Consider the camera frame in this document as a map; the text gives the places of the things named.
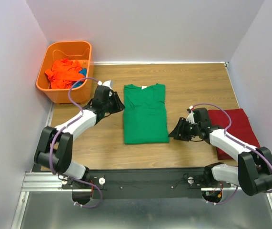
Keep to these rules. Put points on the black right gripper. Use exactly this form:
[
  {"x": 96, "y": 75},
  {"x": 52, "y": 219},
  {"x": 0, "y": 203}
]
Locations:
[{"x": 176, "y": 133}]

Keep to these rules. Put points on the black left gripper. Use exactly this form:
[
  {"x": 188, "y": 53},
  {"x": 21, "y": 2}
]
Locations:
[{"x": 119, "y": 106}]

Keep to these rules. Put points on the green t-shirt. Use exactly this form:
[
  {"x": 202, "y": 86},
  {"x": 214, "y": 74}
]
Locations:
[{"x": 145, "y": 115}]

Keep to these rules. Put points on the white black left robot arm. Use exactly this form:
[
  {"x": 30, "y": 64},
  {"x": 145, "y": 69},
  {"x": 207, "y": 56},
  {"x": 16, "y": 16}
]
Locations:
[{"x": 54, "y": 150}]

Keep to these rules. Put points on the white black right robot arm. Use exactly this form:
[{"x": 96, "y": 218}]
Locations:
[{"x": 253, "y": 174}]

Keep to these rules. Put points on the blue t-shirt in basket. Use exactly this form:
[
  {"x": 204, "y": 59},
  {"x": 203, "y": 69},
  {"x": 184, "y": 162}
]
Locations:
[{"x": 83, "y": 73}]

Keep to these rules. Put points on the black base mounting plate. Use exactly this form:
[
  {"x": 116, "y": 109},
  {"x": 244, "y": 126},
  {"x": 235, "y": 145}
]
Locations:
[{"x": 147, "y": 183}]

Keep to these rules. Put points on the orange t-shirt in basket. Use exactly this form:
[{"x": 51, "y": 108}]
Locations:
[{"x": 63, "y": 73}]

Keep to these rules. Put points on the folded dark red t-shirt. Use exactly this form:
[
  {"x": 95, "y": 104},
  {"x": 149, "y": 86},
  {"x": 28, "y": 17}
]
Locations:
[{"x": 240, "y": 127}]

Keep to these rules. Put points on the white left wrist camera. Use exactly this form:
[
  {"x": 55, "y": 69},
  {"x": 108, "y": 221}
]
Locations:
[{"x": 108, "y": 83}]

